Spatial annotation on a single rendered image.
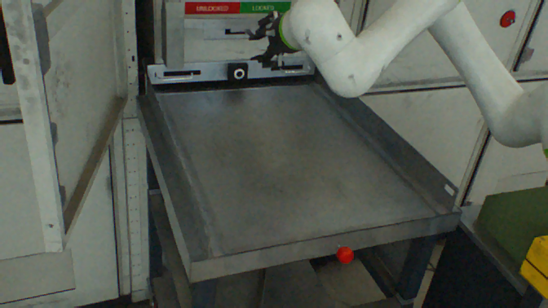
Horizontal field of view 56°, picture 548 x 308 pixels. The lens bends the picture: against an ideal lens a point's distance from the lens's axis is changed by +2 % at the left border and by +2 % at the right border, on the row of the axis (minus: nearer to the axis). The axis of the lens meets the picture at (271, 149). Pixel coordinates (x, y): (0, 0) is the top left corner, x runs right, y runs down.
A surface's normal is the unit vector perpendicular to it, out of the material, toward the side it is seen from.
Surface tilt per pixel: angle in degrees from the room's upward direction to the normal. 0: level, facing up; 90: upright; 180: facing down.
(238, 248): 0
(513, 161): 90
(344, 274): 0
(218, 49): 90
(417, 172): 90
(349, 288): 0
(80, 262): 90
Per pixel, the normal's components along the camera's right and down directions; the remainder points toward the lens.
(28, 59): 0.05, 0.54
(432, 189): -0.93, 0.11
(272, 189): 0.11, -0.84
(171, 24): 0.36, 0.53
